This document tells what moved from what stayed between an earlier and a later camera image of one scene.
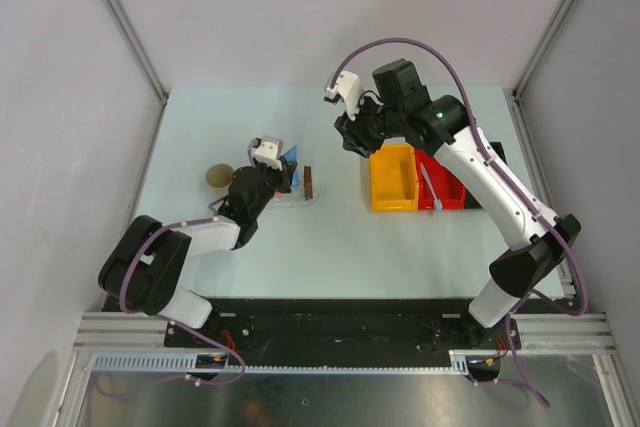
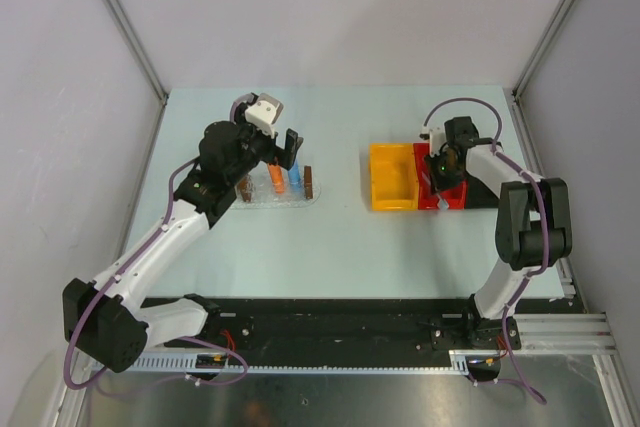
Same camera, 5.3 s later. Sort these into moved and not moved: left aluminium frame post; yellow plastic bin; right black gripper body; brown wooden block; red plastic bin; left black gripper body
Moved: right black gripper body; left black gripper body
Not moved: left aluminium frame post; red plastic bin; yellow plastic bin; brown wooden block
